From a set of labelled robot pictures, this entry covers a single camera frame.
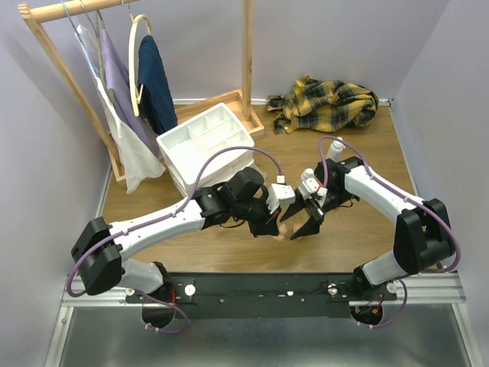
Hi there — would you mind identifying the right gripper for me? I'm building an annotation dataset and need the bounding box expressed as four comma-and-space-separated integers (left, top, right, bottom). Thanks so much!
279, 186, 356, 240

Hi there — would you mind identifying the pink gourd makeup sponge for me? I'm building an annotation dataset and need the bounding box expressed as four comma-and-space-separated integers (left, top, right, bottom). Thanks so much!
274, 223, 288, 242

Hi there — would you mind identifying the short white bottle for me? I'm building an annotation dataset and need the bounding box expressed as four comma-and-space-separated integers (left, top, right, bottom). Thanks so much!
300, 168, 317, 184

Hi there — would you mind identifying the tall white bottle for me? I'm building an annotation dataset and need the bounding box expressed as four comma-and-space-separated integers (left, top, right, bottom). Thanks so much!
325, 138, 345, 162

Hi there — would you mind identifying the white drawer organizer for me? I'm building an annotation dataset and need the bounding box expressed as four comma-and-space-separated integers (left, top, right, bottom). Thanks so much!
157, 103, 254, 196

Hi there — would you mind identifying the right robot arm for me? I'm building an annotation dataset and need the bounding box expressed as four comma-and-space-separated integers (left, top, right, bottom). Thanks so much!
281, 157, 456, 300

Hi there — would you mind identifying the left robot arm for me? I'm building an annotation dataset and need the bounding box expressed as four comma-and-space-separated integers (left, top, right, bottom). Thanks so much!
66, 167, 293, 302

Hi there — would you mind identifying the yellow plaid shirt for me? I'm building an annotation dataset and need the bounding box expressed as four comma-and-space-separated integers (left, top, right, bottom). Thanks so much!
266, 75, 380, 134

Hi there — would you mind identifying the wooden clothes rack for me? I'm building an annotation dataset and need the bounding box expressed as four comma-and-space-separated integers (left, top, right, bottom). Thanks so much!
17, 0, 265, 182

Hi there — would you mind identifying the white hanging garment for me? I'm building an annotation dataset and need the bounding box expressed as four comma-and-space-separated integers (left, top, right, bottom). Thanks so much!
76, 24, 165, 194

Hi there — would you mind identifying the navy blue hanging garment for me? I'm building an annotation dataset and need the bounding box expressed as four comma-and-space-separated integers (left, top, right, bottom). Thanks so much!
138, 35, 177, 135

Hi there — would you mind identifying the cream wooden hanger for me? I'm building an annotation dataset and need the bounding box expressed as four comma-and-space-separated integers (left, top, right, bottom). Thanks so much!
128, 14, 152, 117

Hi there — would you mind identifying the lavender hanging garment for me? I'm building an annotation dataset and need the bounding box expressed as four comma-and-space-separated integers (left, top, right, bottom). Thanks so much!
99, 28, 160, 158

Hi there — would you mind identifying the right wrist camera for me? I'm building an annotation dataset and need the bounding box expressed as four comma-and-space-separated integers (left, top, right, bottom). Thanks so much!
298, 177, 328, 206

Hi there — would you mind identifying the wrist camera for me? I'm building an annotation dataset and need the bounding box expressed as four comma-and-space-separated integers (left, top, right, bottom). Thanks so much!
267, 174, 296, 214
298, 177, 328, 206

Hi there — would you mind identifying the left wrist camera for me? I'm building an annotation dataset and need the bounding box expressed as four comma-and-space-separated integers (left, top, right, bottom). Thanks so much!
267, 174, 296, 214

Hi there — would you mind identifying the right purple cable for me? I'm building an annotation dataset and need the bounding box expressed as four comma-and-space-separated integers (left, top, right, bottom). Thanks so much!
317, 135, 462, 273

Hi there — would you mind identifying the purple cable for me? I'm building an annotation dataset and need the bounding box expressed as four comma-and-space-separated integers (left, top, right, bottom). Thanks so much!
66, 145, 286, 297
317, 135, 462, 273

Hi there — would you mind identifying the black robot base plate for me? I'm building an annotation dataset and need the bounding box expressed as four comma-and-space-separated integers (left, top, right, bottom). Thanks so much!
152, 271, 402, 320

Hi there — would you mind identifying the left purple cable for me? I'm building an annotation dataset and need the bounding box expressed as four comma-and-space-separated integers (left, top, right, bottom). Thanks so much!
66, 145, 286, 297

